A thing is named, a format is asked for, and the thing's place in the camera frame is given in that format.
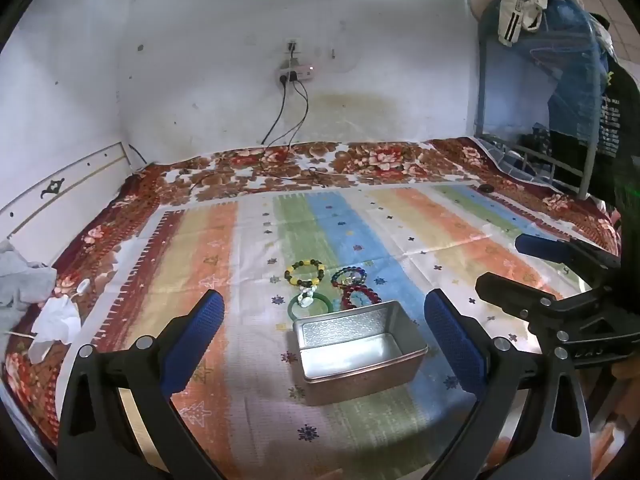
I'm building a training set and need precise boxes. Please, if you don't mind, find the red bead bracelet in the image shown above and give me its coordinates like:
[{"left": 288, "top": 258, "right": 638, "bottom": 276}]
[{"left": 340, "top": 285, "right": 383, "bottom": 311}]

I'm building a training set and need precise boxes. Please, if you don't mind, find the black hanging clothing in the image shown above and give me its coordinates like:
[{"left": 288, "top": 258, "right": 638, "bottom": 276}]
[{"left": 547, "top": 15, "right": 640, "bottom": 221}]

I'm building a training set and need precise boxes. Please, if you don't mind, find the blue-green bead bracelet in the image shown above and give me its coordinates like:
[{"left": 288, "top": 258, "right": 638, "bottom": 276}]
[{"left": 288, "top": 292, "right": 332, "bottom": 320}]

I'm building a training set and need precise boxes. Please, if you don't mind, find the white crumpled tissue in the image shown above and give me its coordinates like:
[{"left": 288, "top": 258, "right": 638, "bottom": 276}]
[{"left": 30, "top": 295, "right": 81, "bottom": 363}]

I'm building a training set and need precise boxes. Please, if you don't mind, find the brown floral bedsheet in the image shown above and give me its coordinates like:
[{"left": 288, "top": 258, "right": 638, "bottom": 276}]
[{"left": 0, "top": 137, "right": 621, "bottom": 456}]

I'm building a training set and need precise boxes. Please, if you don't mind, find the grey cloth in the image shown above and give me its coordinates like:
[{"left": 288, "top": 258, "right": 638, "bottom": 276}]
[{"left": 0, "top": 240, "right": 58, "bottom": 356}]

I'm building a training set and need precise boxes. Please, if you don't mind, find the white jacket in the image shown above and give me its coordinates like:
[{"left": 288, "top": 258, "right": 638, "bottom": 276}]
[{"left": 497, "top": 0, "right": 558, "bottom": 48}]

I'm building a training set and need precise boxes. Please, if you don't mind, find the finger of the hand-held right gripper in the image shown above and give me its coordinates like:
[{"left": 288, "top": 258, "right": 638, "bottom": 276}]
[
  {"left": 475, "top": 272, "right": 562, "bottom": 332},
  {"left": 515, "top": 232, "right": 623, "bottom": 275}
]

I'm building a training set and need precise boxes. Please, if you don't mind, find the dark multicolour bead bracelet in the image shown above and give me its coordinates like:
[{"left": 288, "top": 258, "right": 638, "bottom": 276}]
[{"left": 331, "top": 266, "right": 368, "bottom": 288}]

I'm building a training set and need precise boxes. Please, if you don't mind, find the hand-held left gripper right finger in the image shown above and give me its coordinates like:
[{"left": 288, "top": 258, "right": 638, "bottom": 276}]
[{"left": 423, "top": 288, "right": 593, "bottom": 480}]

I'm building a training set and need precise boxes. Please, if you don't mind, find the striped pastel blanket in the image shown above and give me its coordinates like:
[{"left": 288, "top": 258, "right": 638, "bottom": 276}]
[{"left": 82, "top": 182, "right": 621, "bottom": 480}]

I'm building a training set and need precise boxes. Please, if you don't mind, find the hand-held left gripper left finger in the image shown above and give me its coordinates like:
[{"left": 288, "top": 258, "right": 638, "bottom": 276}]
[{"left": 57, "top": 289, "right": 226, "bottom": 480}]

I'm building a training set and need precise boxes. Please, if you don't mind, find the white power strip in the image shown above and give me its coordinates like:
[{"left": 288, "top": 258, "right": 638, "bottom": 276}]
[{"left": 274, "top": 62, "right": 316, "bottom": 84}]

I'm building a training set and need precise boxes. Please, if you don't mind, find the silver metal tin box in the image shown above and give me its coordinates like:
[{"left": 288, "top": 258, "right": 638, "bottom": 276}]
[{"left": 291, "top": 300, "right": 429, "bottom": 407}]

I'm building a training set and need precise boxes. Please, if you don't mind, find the white headboard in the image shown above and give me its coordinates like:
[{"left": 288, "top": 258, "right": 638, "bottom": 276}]
[{"left": 0, "top": 141, "right": 133, "bottom": 256}]

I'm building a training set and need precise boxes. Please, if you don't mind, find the yellow and black bead bracelet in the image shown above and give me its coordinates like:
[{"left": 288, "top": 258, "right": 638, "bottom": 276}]
[{"left": 284, "top": 258, "right": 328, "bottom": 288}]

